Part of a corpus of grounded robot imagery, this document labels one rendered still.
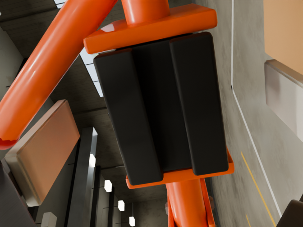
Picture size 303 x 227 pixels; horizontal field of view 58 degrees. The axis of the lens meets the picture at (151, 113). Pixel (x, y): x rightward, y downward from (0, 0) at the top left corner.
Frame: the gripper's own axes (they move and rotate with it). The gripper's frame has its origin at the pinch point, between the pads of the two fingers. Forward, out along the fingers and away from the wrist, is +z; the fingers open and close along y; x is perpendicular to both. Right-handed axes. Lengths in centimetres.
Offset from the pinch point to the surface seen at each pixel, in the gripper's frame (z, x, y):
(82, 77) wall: 1065, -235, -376
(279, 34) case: 16.4, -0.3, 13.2
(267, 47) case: 20.7, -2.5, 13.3
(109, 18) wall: 976, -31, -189
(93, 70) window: 1055, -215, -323
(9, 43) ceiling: 957, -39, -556
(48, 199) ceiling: 792, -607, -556
